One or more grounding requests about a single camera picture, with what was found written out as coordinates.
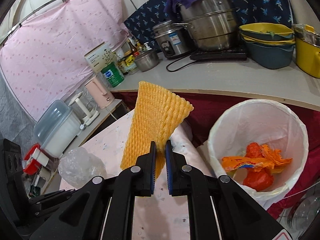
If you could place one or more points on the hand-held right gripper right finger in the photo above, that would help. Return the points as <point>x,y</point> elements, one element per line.
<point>168,167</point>

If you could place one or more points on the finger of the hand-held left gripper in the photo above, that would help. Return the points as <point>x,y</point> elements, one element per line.
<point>50,200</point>

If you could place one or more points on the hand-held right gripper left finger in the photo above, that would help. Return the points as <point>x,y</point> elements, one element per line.
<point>152,167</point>

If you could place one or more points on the orange foam fruit net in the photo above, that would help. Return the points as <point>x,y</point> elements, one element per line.
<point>155,115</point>

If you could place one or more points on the orange snack wrapper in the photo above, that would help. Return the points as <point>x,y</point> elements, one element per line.
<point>240,163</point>

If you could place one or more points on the orange plastic bag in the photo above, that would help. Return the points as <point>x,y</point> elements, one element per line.
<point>257,180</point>

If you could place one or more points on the white lined waste bin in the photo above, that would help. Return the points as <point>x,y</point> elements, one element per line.
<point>275,122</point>

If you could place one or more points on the red box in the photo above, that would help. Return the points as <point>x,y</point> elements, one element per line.
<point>31,167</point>

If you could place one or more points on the white jar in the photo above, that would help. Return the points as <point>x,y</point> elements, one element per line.
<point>41,157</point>

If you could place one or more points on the grey quilted cloth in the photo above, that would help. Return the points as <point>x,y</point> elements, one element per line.
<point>12,115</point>

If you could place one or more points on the crumpled clear plastic bag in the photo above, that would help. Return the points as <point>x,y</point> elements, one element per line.
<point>80,165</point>

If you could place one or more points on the clear lidded plastic container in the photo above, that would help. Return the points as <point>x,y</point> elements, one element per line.
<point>57,132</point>

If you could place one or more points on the pink speckled tablecloth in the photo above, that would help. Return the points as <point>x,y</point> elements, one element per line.
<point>110,135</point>

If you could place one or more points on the dark red cloth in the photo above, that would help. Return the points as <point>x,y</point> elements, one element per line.
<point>205,112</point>

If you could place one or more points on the low wooden side table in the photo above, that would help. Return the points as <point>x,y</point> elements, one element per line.
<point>110,107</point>

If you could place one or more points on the white glass kettle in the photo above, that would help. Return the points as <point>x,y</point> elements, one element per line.
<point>81,105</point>

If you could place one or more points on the pink electric kettle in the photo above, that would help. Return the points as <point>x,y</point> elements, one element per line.
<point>98,92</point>

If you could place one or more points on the green tin can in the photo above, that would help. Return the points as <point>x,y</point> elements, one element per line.
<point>112,76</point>

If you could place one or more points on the yellow label sauce jar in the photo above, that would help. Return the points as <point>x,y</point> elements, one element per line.
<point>130,63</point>

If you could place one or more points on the steel bowl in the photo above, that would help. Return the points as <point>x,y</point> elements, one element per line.
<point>147,61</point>

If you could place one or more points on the pink dotted curtain sheet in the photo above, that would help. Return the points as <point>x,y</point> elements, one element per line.
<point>50,50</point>

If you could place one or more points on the white pump bottle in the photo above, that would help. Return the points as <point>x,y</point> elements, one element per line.
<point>148,47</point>

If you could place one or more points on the white cardboard box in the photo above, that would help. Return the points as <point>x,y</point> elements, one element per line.
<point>97,60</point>

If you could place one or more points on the black induction cooktop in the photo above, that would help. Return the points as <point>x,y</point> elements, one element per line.
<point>220,55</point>

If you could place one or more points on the steel rice cooker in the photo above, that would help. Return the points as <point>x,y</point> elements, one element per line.
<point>175,42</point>

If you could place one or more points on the clear glass pot lid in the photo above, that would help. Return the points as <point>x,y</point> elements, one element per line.
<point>305,212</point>

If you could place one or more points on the large steel steamer pot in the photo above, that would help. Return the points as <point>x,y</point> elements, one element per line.
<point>210,27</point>

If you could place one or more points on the yellow and blue basin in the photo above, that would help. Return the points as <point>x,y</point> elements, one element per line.
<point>252,28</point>
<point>270,57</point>

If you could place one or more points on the yellow pot with glass lid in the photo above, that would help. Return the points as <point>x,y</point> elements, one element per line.
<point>306,57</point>

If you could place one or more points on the navy printed cloth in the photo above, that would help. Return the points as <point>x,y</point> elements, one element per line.
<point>260,2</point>

